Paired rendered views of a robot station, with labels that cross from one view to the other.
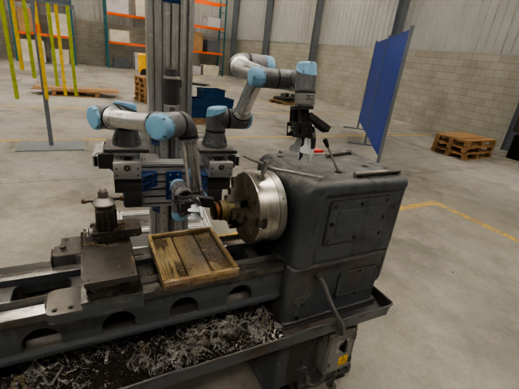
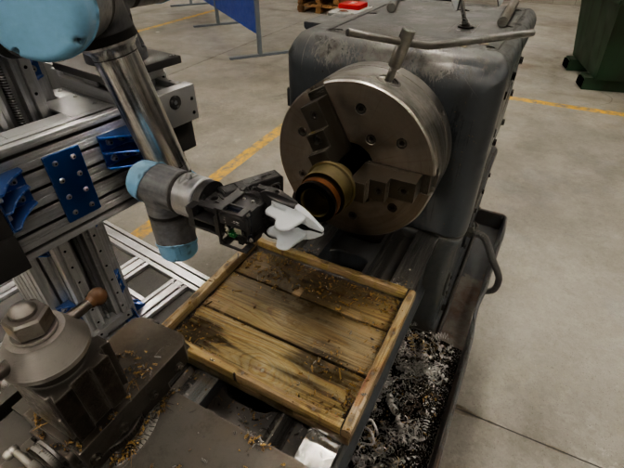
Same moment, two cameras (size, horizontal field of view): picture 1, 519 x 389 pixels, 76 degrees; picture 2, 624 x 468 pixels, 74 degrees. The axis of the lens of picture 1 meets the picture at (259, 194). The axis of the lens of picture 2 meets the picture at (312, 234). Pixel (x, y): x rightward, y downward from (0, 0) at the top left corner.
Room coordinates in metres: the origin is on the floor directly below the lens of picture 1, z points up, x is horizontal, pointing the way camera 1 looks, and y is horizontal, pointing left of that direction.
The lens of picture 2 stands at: (0.77, 0.50, 1.46)
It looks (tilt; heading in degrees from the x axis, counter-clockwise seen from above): 38 degrees down; 327
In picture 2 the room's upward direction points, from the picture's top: straight up
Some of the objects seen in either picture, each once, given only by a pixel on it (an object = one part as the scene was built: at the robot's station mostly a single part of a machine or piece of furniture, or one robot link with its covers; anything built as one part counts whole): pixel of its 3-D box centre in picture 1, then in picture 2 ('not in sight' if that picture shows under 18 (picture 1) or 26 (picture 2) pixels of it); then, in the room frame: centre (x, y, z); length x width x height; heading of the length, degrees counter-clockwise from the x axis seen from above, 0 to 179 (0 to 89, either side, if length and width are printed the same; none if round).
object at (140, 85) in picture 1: (158, 89); not in sight; (10.50, 3.42, 0.36); 1.26 x 0.86 x 0.73; 132
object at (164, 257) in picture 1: (191, 254); (292, 318); (1.20, 0.26, 0.89); 0.36 x 0.30 x 0.04; 29
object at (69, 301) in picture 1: (94, 267); not in sight; (1.03, 0.59, 0.90); 0.47 x 0.30 x 0.06; 29
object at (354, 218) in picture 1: (325, 201); (411, 98); (1.54, -0.33, 1.06); 0.59 x 0.48 x 0.39; 119
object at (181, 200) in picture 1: (187, 203); (232, 212); (1.30, 0.31, 1.08); 0.12 x 0.09 x 0.08; 28
